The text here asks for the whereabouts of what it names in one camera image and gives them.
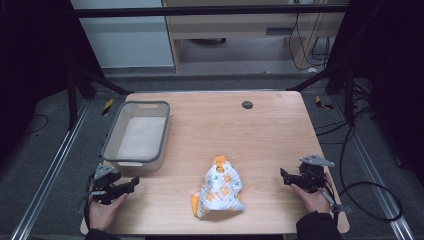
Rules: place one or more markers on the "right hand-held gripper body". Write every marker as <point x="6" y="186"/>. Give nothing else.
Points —
<point x="313" y="175"/>

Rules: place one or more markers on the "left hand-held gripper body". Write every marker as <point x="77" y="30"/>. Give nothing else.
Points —
<point x="103" y="191"/>

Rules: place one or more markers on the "white bin with grey rim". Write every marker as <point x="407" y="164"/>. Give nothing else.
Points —
<point x="140" y="136"/>

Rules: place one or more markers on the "white and orange patterned garment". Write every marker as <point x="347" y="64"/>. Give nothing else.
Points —
<point x="220" y="191"/>

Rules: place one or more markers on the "person's left hand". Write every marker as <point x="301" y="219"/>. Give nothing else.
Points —
<point x="103" y="215"/>

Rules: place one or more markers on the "person's right hand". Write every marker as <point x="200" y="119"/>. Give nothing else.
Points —
<point x="311" y="200"/>

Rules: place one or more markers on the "yellow and black tape strip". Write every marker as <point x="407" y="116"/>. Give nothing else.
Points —
<point x="107" y="106"/>

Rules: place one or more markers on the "grey round table grommet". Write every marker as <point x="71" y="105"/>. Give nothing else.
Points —
<point x="247" y="105"/>

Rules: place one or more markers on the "black metal stand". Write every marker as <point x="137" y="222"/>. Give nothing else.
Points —
<point x="348" y="96"/>
<point x="72" y="100"/>

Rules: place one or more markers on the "black curtain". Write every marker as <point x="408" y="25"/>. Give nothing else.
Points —
<point x="390" y="66"/>
<point x="33" y="66"/>

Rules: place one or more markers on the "white cabinet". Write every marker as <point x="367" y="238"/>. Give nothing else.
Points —
<point x="130" y="43"/>

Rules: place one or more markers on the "light wooden shelf unit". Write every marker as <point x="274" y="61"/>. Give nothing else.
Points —
<point x="233" y="28"/>

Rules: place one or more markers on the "black horizontal bar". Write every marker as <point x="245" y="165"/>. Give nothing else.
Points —
<point x="200" y="11"/>

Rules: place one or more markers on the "aluminium floor rail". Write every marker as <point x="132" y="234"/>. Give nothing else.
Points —
<point x="376" y="173"/>
<point x="50" y="170"/>

